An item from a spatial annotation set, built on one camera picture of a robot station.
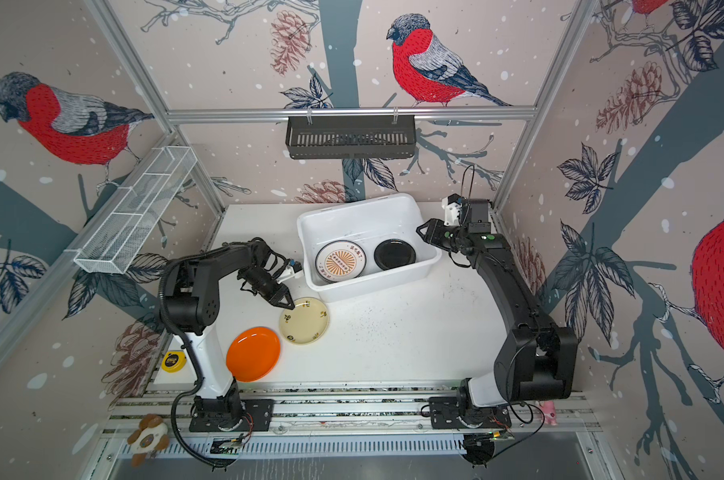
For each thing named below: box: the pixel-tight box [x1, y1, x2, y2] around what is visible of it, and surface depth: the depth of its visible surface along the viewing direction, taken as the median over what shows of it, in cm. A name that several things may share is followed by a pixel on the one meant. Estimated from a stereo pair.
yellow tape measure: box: [161, 350, 187, 373], surface depth 83 cm
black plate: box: [374, 239, 416, 270], surface depth 106 cm
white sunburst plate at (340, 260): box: [315, 240, 367, 283], surface depth 103 cm
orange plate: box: [226, 326, 281, 383], surface depth 85 cm
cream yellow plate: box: [279, 297, 330, 345], surface depth 92 cm
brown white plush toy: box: [127, 414, 170, 468], surface depth 70 cm
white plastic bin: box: [297, 193, 442, 302], surface depth 104 cm
